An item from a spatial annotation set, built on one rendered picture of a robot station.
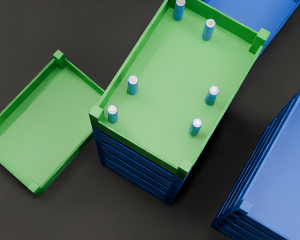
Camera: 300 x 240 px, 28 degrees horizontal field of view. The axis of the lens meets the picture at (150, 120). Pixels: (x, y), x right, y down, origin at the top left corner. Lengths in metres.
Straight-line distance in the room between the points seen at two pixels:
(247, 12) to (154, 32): 0.53
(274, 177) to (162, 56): 0.32
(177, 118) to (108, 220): 0.45
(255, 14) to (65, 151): 0.62
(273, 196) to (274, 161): 0.07
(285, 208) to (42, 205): 0.61
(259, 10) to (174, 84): 0.59
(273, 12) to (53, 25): 0.59
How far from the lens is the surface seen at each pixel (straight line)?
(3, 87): 1.58
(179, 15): 1.15
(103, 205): 1.48
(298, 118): 1.24
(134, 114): 1.11
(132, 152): 1.12
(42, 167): 1.51
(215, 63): 1.15
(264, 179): 1.19
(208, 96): 1.08
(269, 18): 1.66
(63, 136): 1.52
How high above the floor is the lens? 1.47
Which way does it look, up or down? 75 degrees down
